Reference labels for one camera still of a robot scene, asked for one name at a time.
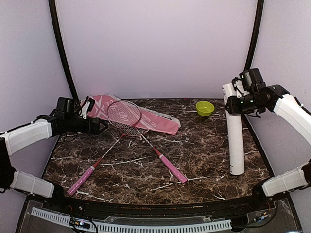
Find grey cable duct front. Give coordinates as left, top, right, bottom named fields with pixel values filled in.
left=31, top=207, right=232, bottom=233

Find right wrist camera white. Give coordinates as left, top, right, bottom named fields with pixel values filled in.
left=232, top=68, right=266, bottom=96

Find pink racket top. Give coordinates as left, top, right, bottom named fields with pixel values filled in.
left=106, top=100, right=188, bottom=184

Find pink racket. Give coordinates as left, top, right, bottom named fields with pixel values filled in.
left=106, top=100, right=188, bottom=184
left=67, top=127, right=149, bottom=196

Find black frame post right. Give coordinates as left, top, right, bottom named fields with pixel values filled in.
left=243, top=0, right=264, bottom=71

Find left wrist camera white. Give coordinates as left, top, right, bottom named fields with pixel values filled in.
left=78, top=96, right=95, bottom=120

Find white shuttlecock tube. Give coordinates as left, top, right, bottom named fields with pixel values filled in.
left=222, top=83, right=244, bottom=176

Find pink racket bag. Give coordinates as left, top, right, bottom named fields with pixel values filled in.
left=88, top=94, right=181, bottom=135

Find green plastic bowl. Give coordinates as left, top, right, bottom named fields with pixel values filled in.
left=196, top=101, right=215, bottom=117

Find black frame post left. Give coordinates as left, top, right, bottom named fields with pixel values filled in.
left=48, top=0, right=79, bottom=100

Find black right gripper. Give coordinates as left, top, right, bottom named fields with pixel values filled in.
left=226, top=92, right=264, bottom=114

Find pink racket bottom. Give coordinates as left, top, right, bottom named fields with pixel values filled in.
left=67, top=127, right=149, bottom=196

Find black frame post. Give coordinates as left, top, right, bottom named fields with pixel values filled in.
left=48, top=0, right=79, bottom=100
left=243, top=0, right=264, bottom=71

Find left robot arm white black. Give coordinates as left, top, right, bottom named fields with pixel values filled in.
left=0, top=97, right=108, bottom=212

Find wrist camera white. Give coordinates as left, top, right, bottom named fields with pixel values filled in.
left=78, top=96, right=95, bottom=120
left=232, top=68, right=266, bottom=96

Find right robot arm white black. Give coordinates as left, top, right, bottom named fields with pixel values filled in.
left=222, top=68, right=311, bottom=211

